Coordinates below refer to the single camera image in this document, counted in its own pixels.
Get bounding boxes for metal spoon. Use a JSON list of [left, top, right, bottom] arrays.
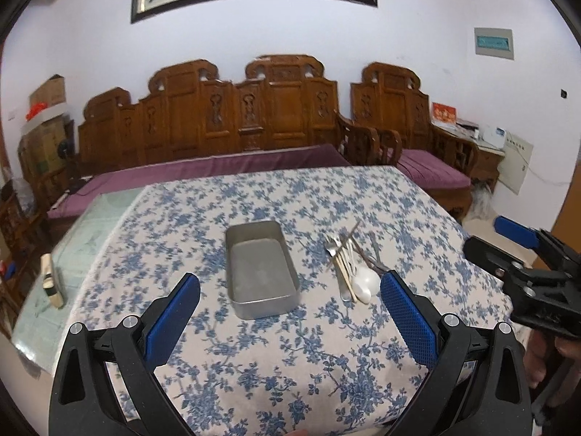
[[350, 234, 390, 276]]

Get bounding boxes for white plastic spoon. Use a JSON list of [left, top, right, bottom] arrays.
[[352, 266, 381, 304]]

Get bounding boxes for dark brown chopstick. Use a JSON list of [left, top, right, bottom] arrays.
[[327, 219, 361, 269]]

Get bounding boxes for light bamboo chopstick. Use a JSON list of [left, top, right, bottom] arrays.
[[334, 249, 357, 303]]

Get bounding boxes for metal fork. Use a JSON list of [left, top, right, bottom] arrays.
[[325, 235, 338, 258]]

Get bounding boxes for person's right hand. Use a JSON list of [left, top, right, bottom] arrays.
[[523, 330, 581, 389]]

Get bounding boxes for wooden side table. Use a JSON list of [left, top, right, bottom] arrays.
[[430, 124, 505, 192]]

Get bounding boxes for purple armchair cushion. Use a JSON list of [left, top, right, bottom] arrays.
[[396, 150, 471, 191]]

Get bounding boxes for red box on side table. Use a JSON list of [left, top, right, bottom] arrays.
[[432, 102, 457, 124]]

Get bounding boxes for metal rectangular tray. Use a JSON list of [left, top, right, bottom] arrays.
[[224, 221, 300, 320]]

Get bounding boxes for blue floral tablecloth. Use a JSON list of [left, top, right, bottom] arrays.
[[70, 166, 510, 435]]

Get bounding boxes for carved wooden armchair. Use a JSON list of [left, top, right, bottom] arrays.
[[336, 62, 473, 222]]

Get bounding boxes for purple sofa cushion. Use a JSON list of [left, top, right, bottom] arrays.
[[48, 144, 349, 219]]

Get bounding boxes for stacked cardboard boxes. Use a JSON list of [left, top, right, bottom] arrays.
[[18, 74, 70, 181]]

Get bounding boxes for carved wooden sofa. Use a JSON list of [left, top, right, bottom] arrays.
[[40, 53, 351, 219]]

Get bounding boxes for white wall cabinet door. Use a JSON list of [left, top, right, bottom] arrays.
[[498, 132, 534, 195]]

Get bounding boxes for grey wall electrical panel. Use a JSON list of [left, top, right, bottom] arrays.
[[474, 28, 514, 60]]

